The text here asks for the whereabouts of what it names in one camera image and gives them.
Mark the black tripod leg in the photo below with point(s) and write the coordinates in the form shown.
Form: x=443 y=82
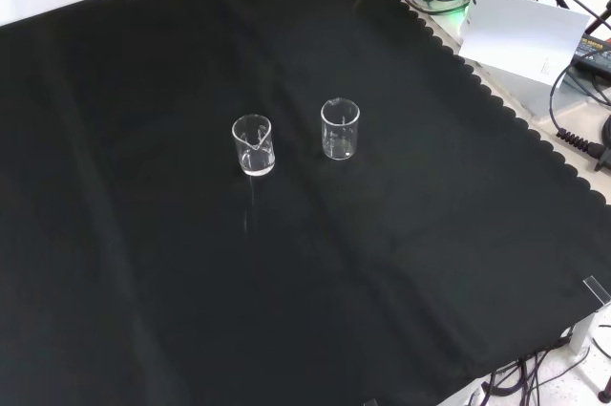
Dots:
x=599 y=19

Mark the clear tape strip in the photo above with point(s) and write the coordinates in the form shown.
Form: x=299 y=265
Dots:
x=596 y=289

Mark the pale white board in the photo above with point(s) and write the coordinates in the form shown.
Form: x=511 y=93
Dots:
x=520 y=28

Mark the black bench cloth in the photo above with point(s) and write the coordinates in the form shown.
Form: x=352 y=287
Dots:
x=191 y=258

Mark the black power adapter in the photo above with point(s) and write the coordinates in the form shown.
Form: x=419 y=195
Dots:
x=594 y=50

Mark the clear glass beaker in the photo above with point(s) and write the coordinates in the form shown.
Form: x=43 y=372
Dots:
x=340 y=150
x=253 y=164

